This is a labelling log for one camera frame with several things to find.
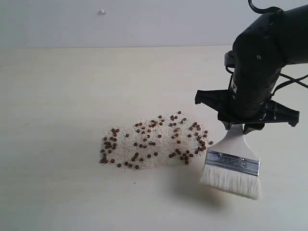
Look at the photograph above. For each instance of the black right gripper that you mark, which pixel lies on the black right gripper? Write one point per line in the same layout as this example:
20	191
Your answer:
248	101

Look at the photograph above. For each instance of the brown and white granule pile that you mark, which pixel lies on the brown and white granule pile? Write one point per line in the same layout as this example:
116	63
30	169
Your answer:
165	140

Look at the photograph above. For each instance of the small white wall lump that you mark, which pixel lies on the small white wall lump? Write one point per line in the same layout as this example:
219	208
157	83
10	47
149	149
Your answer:
102	12

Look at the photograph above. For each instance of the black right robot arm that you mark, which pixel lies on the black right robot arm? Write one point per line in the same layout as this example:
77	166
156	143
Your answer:
277	38

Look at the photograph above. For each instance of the wide white bristle paintbrush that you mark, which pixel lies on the wide white bristle paintbrush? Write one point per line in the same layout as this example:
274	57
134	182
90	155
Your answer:
231	166

